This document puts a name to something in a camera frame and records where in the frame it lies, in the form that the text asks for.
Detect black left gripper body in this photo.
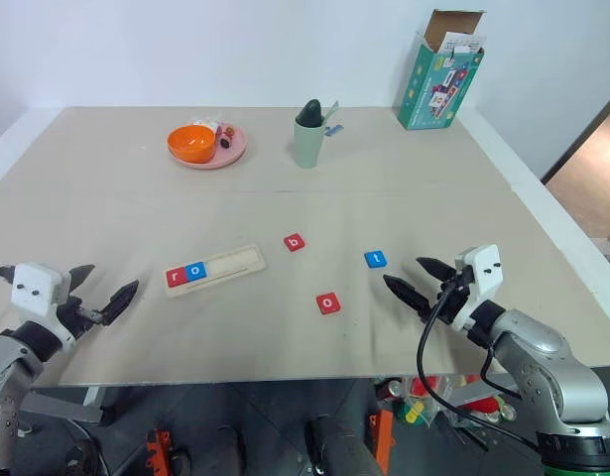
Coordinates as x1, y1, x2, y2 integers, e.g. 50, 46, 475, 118
58, 286, 106, 339

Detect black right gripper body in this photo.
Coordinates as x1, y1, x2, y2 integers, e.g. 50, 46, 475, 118
419, 266, 477, 327

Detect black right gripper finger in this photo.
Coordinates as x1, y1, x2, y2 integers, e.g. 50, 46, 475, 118
382, 274, 433, 319
415, 256, 457, 285

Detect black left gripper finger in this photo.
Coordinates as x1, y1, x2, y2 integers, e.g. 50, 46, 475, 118
101, 280, 141, 327
67, 264, 96, 300

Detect red letter tile o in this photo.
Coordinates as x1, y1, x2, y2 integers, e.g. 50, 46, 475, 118
315, 292, 343, 317

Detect wooden letter tray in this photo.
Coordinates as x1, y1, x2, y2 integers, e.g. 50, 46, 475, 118
164, 243, 267, 299

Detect red toy fruit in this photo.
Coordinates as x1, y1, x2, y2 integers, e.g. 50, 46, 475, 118
474, 395, 503, 417

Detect yellow and green toy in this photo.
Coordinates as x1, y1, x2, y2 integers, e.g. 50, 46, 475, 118
393, 398, 428, 425

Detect orange metal stand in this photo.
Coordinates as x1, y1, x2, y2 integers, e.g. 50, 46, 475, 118
367, 407, 396, 476

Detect orange clamp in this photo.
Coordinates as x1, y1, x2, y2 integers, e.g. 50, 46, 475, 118
145, 427, 176, 476

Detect large dark rounded shape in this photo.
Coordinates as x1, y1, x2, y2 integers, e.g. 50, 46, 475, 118
303, 413, 381, 476

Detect orange plastic bowl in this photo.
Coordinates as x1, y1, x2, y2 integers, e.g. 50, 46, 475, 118
166, 124, 218, 166

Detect teal cardboard game box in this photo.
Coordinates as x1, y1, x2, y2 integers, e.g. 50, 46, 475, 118
397, 8, 487, 132

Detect pale green cup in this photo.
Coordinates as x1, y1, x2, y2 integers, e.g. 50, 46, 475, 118
292, 117, 328, 171

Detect pink round plate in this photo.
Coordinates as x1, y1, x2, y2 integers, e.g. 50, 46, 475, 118
171, 122, 249, 172

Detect white and red small packet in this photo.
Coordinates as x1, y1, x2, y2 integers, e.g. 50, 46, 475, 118
191, 116, 225, 134

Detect dark green toy vegetable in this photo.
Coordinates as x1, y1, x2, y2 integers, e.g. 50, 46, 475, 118
296, 98, 323, 128

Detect white paper sheets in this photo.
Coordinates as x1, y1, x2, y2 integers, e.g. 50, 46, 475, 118
436, 31, 486, 57

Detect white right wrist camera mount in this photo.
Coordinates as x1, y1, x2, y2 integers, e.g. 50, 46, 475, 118
451, 243, 503, 331

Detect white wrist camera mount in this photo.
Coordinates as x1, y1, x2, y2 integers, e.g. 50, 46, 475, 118
10, 262, 78, 344
451, 243, 503, 331

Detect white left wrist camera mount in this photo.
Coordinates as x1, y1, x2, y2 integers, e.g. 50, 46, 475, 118
10, 262, 78, 344

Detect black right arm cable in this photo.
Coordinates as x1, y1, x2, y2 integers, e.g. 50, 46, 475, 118
416, 281, 541, 453

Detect grey metal table bracket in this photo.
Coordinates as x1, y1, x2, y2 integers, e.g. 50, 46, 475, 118
446, 380, 515, 407
20, 385, 111, 425

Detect dark door frame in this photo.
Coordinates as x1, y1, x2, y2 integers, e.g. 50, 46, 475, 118
541, 85, 610, 185

